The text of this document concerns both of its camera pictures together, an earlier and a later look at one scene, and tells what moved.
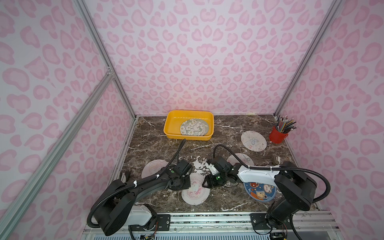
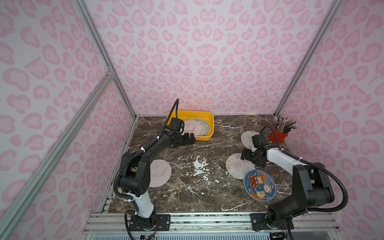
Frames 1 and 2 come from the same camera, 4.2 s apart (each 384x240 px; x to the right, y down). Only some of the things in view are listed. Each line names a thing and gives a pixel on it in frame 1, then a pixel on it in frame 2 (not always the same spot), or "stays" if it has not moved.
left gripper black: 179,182 to 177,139
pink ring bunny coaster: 197,194 to 193,126
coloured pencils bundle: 283,125 stays
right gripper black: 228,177 to 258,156
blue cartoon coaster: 259,191 stays
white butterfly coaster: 254,141 stays
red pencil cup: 277,137 stays
